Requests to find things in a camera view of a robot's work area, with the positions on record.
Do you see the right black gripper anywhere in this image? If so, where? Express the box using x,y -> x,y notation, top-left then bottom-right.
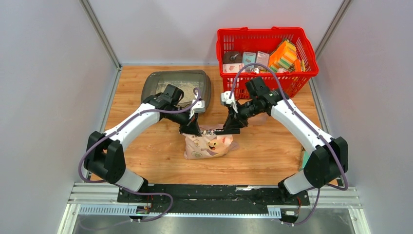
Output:
225,98 -> 263,130

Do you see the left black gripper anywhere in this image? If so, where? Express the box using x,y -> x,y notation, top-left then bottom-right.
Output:
165,105 -> 202,137

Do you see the black bag clip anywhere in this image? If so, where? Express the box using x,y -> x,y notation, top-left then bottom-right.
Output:
214,129 -> 240,135

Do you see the pink cat litter bag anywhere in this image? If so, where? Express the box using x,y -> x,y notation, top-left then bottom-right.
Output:
183,124 -> 239,159

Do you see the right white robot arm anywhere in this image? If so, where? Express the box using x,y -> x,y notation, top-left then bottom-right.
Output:
215,77 -> 348,204

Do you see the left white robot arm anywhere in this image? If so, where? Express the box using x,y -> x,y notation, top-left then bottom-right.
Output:
78,84 -> 203,202

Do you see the grey litter box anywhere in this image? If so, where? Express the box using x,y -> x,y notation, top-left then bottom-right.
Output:
141,70 -> 212,108

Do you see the pink white small box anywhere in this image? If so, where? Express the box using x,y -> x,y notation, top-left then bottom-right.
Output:
222,63 -> 244,74

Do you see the teal small box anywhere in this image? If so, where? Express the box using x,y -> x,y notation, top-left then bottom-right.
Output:
242,52 -> 257,65

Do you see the grey small box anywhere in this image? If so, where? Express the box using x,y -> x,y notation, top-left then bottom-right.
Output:
255,51 -> 270,66

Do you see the teal black brush block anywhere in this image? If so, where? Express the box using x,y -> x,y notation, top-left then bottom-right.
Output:
298,148 -> 310,171

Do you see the orange sponge pack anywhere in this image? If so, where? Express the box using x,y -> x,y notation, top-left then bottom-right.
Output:
268,39 -> 304,73

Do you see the red plastic basket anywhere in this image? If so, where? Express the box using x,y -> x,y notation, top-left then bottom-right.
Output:
216,27 -> 319,99

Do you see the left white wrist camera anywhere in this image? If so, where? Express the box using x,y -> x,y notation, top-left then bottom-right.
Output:
189,100 -> 206,119

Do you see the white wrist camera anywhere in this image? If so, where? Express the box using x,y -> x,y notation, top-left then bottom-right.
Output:
189,100 -> 206,119
220,91 -> 238,113

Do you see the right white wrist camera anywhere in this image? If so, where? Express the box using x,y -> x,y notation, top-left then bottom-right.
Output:
220,91 -> 238,113

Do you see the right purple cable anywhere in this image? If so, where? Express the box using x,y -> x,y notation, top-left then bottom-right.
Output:
228,63 -> 349,226

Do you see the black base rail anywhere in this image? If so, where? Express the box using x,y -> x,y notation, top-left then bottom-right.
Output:
117,184 -> 310,215

